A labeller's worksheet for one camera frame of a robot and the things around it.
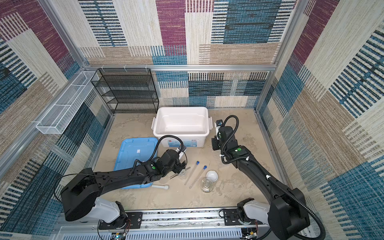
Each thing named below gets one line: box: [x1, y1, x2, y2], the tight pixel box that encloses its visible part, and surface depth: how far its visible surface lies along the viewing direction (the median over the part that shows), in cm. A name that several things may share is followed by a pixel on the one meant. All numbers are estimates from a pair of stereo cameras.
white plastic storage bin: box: [151, 106, 213, 148], surface depth 103 cm
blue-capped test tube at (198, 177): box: [189, 165, 208, 189], surface depth 89 cm
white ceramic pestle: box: [151, 185, 169, 190], surface depth 84 cm
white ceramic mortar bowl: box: [206, 170, 219, 183], surface depth 87 cm
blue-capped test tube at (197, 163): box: [184, 161, 200, 186], surface depth 89 cm
